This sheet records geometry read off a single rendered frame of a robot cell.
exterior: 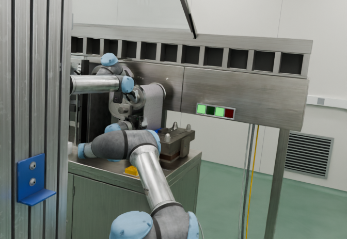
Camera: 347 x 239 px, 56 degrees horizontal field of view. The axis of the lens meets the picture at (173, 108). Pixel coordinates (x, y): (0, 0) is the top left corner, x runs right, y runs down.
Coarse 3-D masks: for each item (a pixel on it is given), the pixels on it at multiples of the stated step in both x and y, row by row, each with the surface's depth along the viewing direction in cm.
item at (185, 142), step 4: (188, 136) 203; (184, 140) 194; (188, 140) 201; (184, 144) 195; (188, 144) 202; (184, 148) 196; (188, 148) 203; (180, 152) 196; (184, 152) 197; (188, 152) 204; (180, 156) 197
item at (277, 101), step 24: (144, 72) 222; (168, 72) 215; (192, 72) 208; (216, 72) 202; (240, 72) 196; (168, 96) 217; (192, 96) 210; (216, 96) 204; (240, 96) 197; (264, 96) 192; (288, 96) 186; (240, 120) 199; (264, 120) 193; (288, 120) 188
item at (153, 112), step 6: (162, 102) 210; (144, 108) 189; (150, 108) 196; (156, 108) 203; (144, 114) 190; (150, 114) 197; (156, 114) 205; (150, 120) 198; (156, 120) 206; (150, 126) 199; (156, 126) 207
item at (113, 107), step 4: (112, 100) 197; (108, 104) 198; (112, 104) 197; (116, 104) 195; (120, 104) 195; (112, 108) 198; (116, 108) 196; (112, 112) 198; (116, 112) 197; (116, 116) 196
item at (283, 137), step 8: (280, 136) 206; (288, 136) 205; (280, 144) 207; (280, 152) 207; (280, 160) 208; (280, 168) 209; (280, 176) 209; (272, 184) 212; (280, 184) 210; (272, 192) 213; (280, 192) 213; (272, 200) 213; (272, 208) 214; (272, 216) 215; (272, 224) 215; (272, 232) 216
